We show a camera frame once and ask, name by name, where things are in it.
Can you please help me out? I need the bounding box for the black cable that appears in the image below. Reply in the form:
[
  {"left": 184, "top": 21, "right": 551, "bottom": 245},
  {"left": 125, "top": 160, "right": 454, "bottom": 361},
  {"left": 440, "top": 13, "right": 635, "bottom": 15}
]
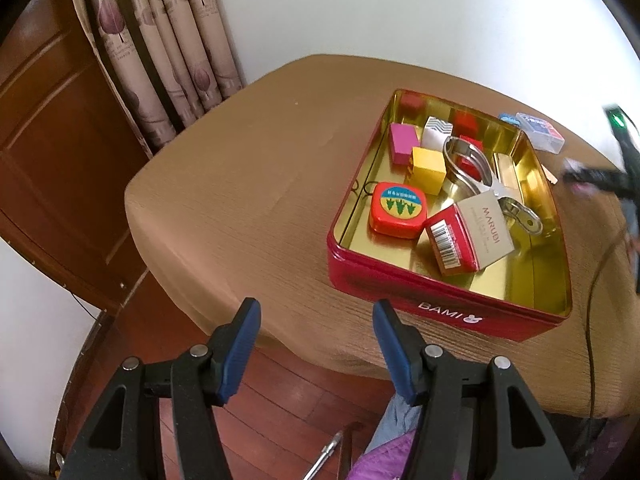
[{"left": 581, "top": 224, "right": 637, "bottom": 461}]

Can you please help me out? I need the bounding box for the patterned beige curtain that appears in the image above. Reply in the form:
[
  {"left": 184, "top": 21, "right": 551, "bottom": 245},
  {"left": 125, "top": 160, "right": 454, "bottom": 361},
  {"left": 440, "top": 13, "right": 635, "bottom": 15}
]
[{"left": 72, "top": 0, "right": 243, "bottom": 156}]

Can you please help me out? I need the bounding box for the red gold lipstick tube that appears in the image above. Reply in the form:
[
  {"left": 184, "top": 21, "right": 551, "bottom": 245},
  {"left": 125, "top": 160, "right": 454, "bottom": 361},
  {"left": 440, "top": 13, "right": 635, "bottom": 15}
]
[{"left": 492, "top": 153, "right": 523, "bottom": 202}]

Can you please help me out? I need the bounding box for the purple clothing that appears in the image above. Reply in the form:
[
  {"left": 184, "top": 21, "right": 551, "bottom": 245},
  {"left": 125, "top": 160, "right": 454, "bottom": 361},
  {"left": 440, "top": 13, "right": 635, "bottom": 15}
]
[{"left": 349, "top": 392, "right": 426, "bottom": 480}]

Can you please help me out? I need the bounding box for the small red block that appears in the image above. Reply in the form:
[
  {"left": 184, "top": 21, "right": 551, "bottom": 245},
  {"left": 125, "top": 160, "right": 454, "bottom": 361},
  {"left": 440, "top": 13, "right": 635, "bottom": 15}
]
[{"left": 458, "top": 136, "right": 484, "bottom": 181}]

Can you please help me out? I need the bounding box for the brown wooden door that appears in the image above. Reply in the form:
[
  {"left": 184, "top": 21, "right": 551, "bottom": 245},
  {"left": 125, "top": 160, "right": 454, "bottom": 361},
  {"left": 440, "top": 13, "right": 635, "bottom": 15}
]
[{"left": 1, "top": 0, "right": 148, "bottom": 313}]

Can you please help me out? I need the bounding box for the black white zigzag cube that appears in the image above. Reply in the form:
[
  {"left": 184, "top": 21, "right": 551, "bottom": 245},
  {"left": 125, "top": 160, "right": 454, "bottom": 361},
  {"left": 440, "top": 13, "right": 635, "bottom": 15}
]
[{"left": 421, "top": 116, "right": 454, "bottom": 152}]

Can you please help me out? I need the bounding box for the beige Marubi box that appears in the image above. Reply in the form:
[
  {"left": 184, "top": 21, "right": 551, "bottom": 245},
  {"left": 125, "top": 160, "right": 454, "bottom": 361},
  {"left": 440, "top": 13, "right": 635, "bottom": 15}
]
[{"left": 424, "top": 192, "right": 514, "bottom": 275}]

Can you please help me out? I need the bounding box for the red tape measure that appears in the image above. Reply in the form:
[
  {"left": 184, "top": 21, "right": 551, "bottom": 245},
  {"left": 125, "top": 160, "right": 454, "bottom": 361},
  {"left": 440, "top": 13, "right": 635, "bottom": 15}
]
[{"left": 369, "top": 182, "right": 427, "bottom": 240}]

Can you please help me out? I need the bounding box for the red gold toffee tin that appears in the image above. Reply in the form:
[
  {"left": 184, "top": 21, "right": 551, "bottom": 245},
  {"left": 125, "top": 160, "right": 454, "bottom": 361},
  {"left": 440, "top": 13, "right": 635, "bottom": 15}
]
[{"left": 328, "top": 89, "right": 572, "bottom": 341}]

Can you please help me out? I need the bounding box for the clear floss pick box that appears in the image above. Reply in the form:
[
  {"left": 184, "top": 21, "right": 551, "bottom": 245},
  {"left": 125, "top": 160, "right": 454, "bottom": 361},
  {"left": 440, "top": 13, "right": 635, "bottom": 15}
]
[{"left": 515, "top": 113, "right": 565, "bottom": 154}]

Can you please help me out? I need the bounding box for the yellow striped cube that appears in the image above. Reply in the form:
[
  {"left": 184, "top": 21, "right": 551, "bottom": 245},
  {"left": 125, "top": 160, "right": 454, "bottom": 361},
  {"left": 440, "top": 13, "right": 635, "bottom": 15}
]
[{"left": 406, "top": 146, "right": 447, "bottom": 195}]

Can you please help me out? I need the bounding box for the blue dotted small box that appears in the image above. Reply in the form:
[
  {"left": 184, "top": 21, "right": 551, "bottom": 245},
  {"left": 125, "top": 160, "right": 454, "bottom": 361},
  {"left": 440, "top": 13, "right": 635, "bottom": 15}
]
[{"left": 498, "top": 113, "right": 522, "bottom": 128}]

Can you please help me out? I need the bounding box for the magenta block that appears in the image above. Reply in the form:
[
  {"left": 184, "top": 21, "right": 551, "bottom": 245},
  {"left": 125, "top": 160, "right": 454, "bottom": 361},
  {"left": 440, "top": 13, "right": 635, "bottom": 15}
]
[{"left": 390, "top": 122, "right": 420, "bottom": 166}]

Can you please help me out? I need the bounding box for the silver pen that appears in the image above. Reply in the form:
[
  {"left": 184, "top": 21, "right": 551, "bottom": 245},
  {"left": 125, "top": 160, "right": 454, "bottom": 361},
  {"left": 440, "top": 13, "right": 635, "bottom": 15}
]
[{"left": 303, "top": 430, "right": 344, "bottom": 480}]

